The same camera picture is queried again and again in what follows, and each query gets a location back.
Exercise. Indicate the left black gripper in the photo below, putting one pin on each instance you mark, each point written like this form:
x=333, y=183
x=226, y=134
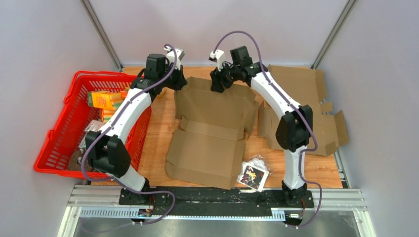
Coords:
x=181, y=81

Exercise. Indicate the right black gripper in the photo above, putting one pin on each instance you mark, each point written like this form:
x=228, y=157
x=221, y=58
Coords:
x=217, y=85

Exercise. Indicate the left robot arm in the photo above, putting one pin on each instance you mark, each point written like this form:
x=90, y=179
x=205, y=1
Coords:
x=106, y=148

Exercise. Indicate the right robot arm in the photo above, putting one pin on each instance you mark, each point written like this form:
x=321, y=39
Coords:
x=295, y=121

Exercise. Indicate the orange sponge pack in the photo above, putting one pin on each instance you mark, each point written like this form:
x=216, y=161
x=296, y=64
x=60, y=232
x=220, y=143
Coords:
x=104, y=100

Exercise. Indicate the pink packaged item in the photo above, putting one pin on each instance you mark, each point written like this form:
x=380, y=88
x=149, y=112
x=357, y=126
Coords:
x=94, y=125

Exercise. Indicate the plastic bag with printed card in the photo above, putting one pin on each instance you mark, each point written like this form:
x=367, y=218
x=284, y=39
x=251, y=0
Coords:
x=254, y=174

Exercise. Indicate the red plastic shopping basket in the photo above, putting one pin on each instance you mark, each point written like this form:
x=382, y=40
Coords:
x=68, y=132

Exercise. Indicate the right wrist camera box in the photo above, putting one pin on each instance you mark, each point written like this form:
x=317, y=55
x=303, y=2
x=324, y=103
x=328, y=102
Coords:
x=217, y=56

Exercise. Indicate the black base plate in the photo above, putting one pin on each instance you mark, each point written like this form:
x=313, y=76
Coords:
x=202, y=201

